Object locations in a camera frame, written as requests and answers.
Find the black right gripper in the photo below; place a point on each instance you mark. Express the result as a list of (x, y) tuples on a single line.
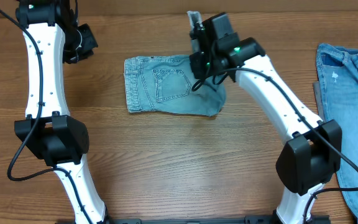
[(198, 35)]

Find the blue jeans stack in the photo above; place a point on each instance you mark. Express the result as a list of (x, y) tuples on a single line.
[(337, 69)]

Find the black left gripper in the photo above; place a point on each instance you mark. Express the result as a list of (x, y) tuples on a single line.
[(92, 45)]

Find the light blue denim shorts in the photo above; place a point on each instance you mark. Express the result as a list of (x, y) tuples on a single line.
[(164, 83)]

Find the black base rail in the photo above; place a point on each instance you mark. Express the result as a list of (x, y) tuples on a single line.
[(194, 220)]

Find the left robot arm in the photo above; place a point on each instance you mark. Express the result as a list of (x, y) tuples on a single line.
[(53, 37)]

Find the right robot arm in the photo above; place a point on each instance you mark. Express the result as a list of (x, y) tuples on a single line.
[(305, 164)]

